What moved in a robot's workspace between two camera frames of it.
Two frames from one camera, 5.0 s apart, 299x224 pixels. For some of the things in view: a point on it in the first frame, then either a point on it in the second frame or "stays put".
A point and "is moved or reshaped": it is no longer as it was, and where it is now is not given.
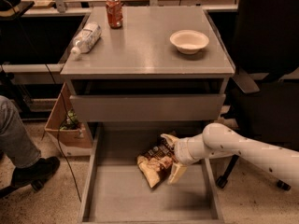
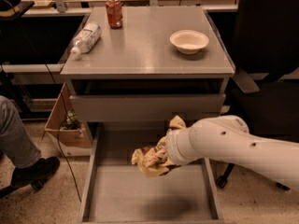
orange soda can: [114, 10] stays put
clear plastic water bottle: [85, 40] stays put
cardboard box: [70, 138] stays put
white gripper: [181, 152] -> [172, 146]
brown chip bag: [157, 163] is moved or reshaped
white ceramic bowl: [189, 41] stays put
